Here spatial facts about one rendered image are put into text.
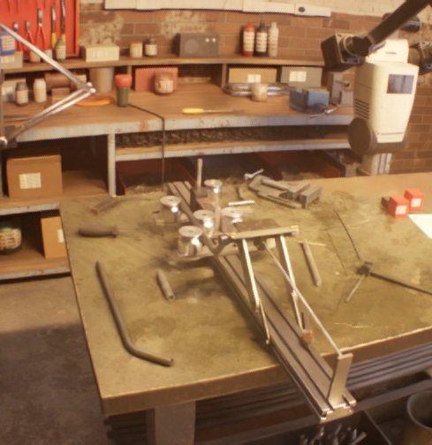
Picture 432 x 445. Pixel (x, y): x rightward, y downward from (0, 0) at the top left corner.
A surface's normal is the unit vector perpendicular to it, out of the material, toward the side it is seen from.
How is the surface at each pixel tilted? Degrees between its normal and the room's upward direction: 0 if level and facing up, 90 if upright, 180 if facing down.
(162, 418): 90
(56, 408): 0
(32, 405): 0
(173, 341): 0
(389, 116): 90
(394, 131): 90
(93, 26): 90
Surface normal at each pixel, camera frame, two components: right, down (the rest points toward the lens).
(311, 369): 0.06, -0.89
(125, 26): 0.33, 0.45
